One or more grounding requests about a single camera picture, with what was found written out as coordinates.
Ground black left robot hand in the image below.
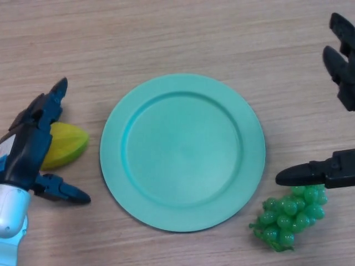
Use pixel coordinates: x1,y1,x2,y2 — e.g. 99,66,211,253
0,76,92,206

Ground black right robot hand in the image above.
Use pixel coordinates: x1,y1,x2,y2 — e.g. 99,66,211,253
275,12,355,191

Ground yellow starfruit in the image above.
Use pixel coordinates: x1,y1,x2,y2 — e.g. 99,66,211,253
40,121,90,171

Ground green round plate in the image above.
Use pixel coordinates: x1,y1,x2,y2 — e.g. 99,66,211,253
99,73,266,233

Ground green grape bunch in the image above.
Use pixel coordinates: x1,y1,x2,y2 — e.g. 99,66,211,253
248,185,329,252

